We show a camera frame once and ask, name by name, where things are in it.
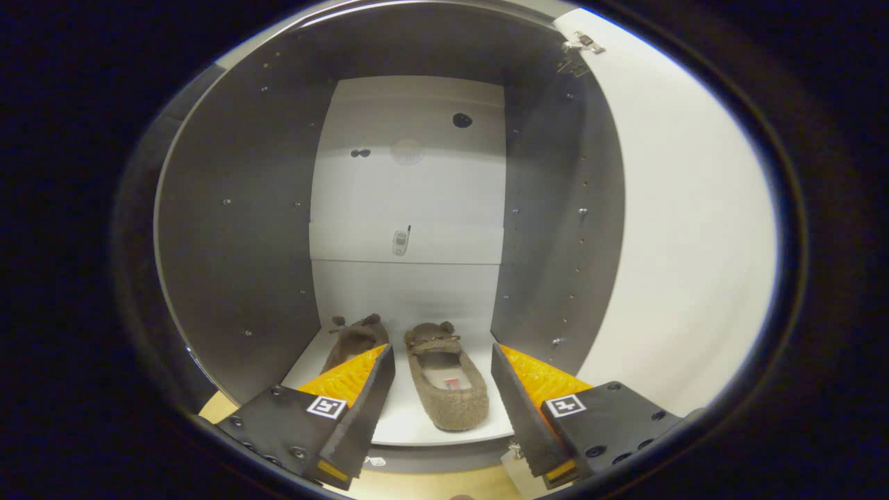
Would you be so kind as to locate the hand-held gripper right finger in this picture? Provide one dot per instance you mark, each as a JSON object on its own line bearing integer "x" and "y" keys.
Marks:
{"x": 517, "y": 410}

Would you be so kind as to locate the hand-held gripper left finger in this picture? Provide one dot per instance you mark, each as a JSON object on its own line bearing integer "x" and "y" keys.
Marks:
{"x": 368, "y": 410}

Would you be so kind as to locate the grey shoe cabinet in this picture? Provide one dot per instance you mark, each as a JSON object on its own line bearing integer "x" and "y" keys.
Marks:
{"x": 236, "y": 208}

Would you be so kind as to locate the metal door hinge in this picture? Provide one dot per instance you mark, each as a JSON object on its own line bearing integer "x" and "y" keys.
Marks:
{"x": 514, "y": 450}
{"x": 582, "y": 47}

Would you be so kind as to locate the brown fuzzy slipper shoe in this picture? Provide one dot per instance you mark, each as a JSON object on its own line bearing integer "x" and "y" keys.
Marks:
{"x": 354, "y": 340}
{"x": 444, "y": 410}

